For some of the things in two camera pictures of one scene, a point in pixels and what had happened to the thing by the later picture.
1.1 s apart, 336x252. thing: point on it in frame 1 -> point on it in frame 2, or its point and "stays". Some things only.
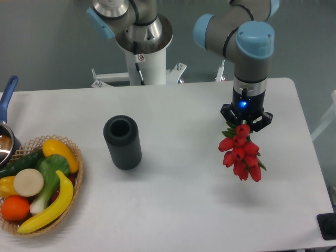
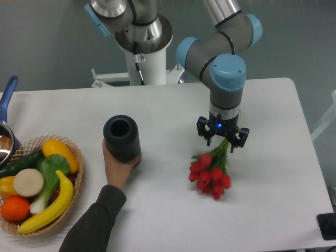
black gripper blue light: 247,108 -> 227,127
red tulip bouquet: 241,154 -> 209,170
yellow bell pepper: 7,187 stays
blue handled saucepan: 9,145 stays
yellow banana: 66,198 stays
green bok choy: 48,165 stays
